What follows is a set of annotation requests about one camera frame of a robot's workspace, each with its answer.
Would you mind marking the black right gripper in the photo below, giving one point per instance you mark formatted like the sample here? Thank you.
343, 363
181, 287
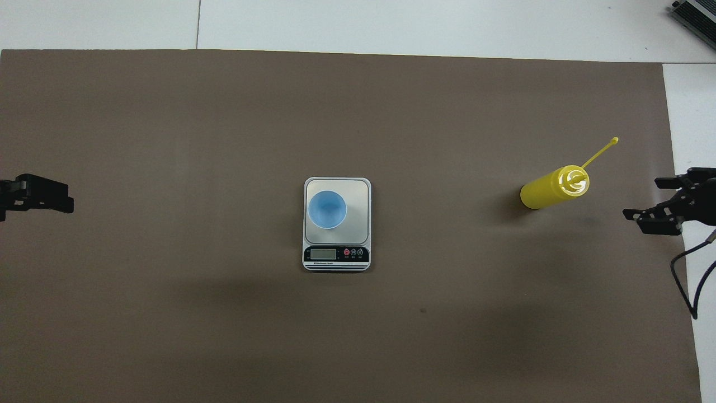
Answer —
702, 198

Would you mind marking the yellow squeeze seasoning bottle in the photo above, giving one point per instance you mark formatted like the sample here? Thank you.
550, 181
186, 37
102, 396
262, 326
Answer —
545, 193

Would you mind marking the light blue plastic cup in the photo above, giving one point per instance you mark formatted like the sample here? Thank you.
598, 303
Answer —
327, 210

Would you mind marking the silver digital kitchen scale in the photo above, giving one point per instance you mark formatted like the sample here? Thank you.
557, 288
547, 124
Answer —
358, 196

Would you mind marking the brown table mat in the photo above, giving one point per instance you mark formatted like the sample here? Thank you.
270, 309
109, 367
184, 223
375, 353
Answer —
168, 112

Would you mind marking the grey finned metal device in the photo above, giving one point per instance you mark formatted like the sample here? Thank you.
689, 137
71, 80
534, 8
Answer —
699, 14

